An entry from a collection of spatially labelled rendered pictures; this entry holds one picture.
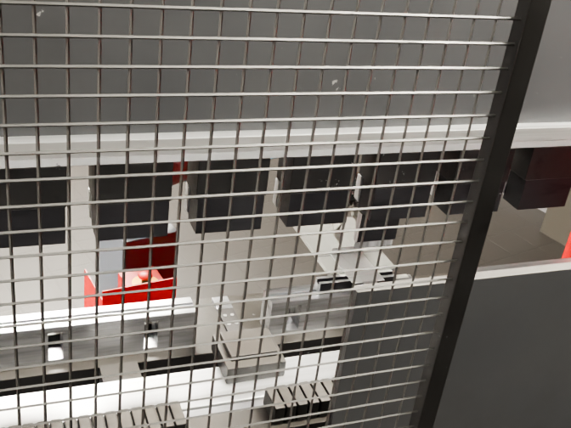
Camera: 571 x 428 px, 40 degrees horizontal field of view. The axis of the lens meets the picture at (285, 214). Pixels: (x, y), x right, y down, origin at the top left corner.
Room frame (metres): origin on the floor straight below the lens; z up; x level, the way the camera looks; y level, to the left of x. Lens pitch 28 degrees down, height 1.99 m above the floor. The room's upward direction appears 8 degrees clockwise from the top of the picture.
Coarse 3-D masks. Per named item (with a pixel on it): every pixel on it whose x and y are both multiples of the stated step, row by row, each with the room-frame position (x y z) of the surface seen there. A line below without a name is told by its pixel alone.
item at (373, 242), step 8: (360, 216) 1.59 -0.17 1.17; (360, 224) 1.59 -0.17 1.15; (368, 224) 1.60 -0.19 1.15; (376, 224) 1.60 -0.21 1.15; (384, 224) 1.61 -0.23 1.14; (392, 224) 1.62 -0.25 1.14; (360, 232) 1.59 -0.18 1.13; (368, 232) 1.60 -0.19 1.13; (376, 232) 1.61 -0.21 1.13; (392, 232) 1.62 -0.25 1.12; (368, 240) 1.60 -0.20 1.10; (376, 240) 1.61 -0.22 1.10; (384, 240) 1.63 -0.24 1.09; (392, 240) 1.63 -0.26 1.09
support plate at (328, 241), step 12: (300, 228) 1.80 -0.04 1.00; (312, 228) 1.81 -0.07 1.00; (324, 228) 1.82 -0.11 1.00; (348, 228) 1.84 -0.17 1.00; (312, 240) 1.75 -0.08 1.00; (324, 240) 1.75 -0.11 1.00; (348, 240) 1.77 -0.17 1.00; (312, 252) 1.70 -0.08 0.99; (372, 252) 1.73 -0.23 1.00; (324, 264) 1.64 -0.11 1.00; (372, 264) 1.67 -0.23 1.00; (384, 264) 1.68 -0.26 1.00
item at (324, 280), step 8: (384, 272) 1.64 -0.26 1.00; (392, 272) 1.65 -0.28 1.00; (320, 280) 1.57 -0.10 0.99; (328, 280) 1.58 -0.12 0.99; (336, 280) 1.57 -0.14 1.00; (344, 280) 1.58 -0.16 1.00; (392, 280) 1.63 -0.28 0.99; (320, 288) 1.55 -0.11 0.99; (328, 288) 1.56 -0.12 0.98; (336, 288) 1.57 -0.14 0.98; (344, 288) 1.58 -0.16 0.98
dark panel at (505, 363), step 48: (384, 288) 1.03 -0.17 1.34; (432, 288) 1.06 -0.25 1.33; (480, 288) 1.10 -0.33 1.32; (528, 288) 1.14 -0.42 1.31; (384, 336) 1.03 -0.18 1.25; (480, 336) 1.11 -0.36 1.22; (528, 336) 1.15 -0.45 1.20; (336, 384) 1.01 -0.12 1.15; (384, 384) 1.04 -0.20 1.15; (480, 384) 1.12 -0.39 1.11; (528, 384) 1.17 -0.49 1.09
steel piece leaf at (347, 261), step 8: (336, 248) 1.69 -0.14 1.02; (344, 248) 1.70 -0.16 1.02; (352, 248) 1.71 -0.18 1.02; (344, 256) 1.68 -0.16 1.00; (352, 256) 1.69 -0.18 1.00; (360, 256) 1.70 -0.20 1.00; (344, 264) 1.65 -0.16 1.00; (352, 264) 1.65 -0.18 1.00; (360, 264) 1.66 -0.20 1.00; (368, 264) 1.66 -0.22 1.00; (352, 272) 1.62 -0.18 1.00; (360, 272) 1.62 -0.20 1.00; (368, 272) 1.63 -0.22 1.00
